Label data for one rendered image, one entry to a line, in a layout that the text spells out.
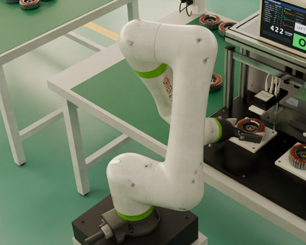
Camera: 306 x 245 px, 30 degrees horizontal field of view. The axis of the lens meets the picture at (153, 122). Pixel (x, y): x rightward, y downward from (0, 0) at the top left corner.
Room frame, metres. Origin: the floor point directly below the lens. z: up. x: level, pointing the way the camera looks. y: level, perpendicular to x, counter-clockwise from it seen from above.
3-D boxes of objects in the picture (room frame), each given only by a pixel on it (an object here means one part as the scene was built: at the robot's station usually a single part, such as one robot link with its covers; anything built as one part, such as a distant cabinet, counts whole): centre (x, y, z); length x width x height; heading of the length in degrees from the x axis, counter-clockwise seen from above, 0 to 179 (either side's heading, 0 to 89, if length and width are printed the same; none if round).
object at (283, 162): (1.55, -0.54, 0.78); 0.15 x 0.15 x 0.01; 44
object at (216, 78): (2.12, -0.26, 0.77); 0.11 x 0.11 x 0.04
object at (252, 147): (1.72, -0.38, 0.78); 0.15 x 0.15 x 0.01; 44
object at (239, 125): (1.72, -0.38, 0.80); 0.11 x 0.11 x 0.04
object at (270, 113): (1.82, -0.48, 0.80); 0.08 x 0.05 x 0.06; 44
